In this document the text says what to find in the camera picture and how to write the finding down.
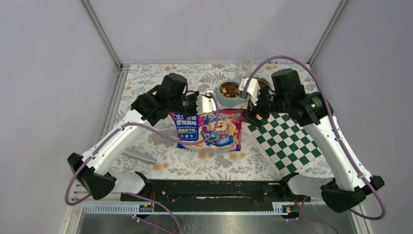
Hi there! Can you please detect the green white checkerboard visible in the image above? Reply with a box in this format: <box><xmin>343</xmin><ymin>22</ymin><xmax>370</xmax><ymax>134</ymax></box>
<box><xmin>244</xmin><ymin>114</ymin><xmax>332</xmax><ymax>177</ymax></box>

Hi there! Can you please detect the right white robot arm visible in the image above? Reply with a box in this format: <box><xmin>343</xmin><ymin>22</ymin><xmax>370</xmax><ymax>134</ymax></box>
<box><xmin>239</xmin><ymin>68</ymin><xmax>385</xmax><ymax>213</ymax></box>

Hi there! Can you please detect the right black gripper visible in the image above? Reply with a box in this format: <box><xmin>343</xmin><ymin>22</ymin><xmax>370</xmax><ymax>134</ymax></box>
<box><xmin>243</xmin><ymin>86</ymin><xmax>289</xmax><ymax>128</ymax></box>

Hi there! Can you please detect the grey metal cylinder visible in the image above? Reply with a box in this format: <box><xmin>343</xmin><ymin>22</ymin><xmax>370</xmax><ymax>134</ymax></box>
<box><xmin>122</xmin><ymin>149</ymin><xmax>157</xmax><ymax>164</ymax></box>

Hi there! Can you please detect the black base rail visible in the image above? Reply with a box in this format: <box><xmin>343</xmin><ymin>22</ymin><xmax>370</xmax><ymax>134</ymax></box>
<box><xmin>120</xmin><ymin>179</ymin><xmax>311</xmax><ymax>213</ymax></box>

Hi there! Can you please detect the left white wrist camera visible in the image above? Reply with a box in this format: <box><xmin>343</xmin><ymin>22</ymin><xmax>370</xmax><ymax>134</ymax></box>
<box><xmin>196</xmin><ymin>91</ymin><xmax>218</xmax><ymax>115</ymax></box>

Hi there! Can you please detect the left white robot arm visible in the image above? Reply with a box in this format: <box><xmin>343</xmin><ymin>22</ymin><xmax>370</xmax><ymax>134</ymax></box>
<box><xmin>67</xmin><ymin>73</ymin><xmax>200</xmax><ymax>200</ymax></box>

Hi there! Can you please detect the pink pet food bag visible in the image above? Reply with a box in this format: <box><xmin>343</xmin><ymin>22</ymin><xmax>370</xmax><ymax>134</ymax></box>
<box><xmin>169</xmin><ymin>109</ymin><xmax>244</xmax><ymax>152</ymax></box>

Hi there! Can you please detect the floral table mat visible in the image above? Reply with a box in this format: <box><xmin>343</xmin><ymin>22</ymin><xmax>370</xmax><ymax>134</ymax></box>
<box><xmin>110</xmin><ymin>63</ymin><xmax>338</xmax><ymax>182</ymax></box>

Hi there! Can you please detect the green double pet bowl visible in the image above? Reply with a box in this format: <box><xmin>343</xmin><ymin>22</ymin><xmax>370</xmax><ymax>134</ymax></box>
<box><xmin>216</xmin><ymin>77</ymin><xmax>271</xmax><ymax>108</ymax></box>

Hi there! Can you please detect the clear plastic bottle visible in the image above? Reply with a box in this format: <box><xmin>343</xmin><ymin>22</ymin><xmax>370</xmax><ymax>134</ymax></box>
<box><xmin>240</xmin><ymin>51</ymin><xmax>254</xmax><ymax>78</ymax></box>

